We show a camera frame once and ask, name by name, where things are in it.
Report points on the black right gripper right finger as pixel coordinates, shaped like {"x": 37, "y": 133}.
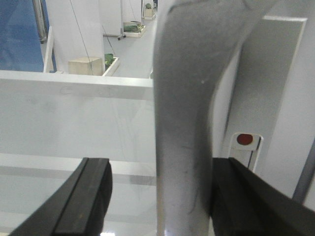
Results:
{"x": 245, "y": 205}

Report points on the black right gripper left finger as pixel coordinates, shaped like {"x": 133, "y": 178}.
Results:
{"x": 78, "y": 207}

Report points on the white framed sliding glass door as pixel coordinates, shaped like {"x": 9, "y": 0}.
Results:
{"x": 46, "y": 130}

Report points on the grey metal door handle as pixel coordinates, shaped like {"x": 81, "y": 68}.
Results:
{"x": 195, "y": 42}

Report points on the white lock indicator red dot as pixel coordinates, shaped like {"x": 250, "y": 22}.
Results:
{"x": 246, "y": 148}

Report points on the light wooden box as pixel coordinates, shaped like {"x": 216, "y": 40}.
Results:
{"x": 86, "y": 66}

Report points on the white planter box with plants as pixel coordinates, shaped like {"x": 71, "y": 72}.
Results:
{"x": 111, "y": 63}

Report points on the blue curtain panel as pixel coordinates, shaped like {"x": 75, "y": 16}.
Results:
{"x": 20, "y": 48}

